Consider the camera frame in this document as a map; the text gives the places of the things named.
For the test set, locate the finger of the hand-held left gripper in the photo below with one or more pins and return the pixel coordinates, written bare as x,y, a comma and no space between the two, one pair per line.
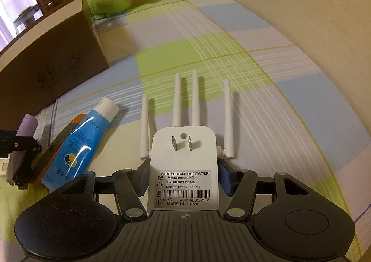
24,143

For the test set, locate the purple tube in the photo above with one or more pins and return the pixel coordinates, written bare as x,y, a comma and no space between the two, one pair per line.
26,123

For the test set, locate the brown storage box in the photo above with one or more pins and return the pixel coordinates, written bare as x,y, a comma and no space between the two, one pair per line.
58,56

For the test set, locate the checkered bed sheet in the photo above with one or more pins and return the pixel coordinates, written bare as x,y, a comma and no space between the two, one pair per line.
260,91

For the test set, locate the dark lidded glass jar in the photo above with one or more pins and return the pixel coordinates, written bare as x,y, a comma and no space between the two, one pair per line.
26,18

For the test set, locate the blue tube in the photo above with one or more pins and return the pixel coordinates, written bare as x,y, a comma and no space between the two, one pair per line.
78,146

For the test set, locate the white wifi repeater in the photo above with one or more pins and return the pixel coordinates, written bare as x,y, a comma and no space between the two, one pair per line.
185,163

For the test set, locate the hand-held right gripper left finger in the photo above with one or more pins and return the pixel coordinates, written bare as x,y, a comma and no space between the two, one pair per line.
144,176

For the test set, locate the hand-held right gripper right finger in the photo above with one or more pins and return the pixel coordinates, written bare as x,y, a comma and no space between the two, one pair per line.
224,178

